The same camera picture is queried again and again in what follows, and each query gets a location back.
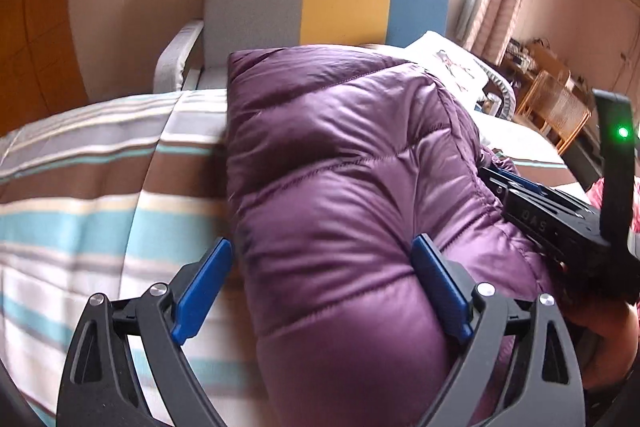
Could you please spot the person's right hand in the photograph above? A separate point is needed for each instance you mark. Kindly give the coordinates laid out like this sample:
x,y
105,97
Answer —
x,y
602,337

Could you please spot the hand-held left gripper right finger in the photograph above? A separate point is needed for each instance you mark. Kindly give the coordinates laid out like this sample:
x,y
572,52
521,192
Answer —
x,y
442,287

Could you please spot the cluttered wooden desk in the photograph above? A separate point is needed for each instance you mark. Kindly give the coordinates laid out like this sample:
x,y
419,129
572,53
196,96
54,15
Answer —
x,y
532,54

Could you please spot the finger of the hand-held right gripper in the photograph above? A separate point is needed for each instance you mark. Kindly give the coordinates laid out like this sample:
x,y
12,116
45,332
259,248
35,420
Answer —
x,y
505,179

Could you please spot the wooden chair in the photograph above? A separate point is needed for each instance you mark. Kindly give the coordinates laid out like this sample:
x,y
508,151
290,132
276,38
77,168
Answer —
x,y
552,107

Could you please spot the orange wooden wardrobe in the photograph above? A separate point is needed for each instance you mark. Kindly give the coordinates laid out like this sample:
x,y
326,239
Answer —
x,y
40,27

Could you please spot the pink patterned clothing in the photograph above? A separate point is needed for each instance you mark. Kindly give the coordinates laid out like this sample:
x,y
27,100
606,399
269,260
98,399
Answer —
x,y
636,202

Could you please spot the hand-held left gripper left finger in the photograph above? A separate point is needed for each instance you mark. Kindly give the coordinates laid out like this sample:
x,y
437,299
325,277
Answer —
x,y
202,292

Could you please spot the purple quilted puffer jacket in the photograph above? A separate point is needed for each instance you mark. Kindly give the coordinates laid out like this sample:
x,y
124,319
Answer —
x,y
345,187

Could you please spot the white printed pillow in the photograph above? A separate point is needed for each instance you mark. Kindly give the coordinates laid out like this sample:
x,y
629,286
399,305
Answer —
x,y
450,59

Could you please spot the striped bed sheet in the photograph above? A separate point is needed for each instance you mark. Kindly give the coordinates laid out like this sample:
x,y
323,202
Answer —
x,y
100,217

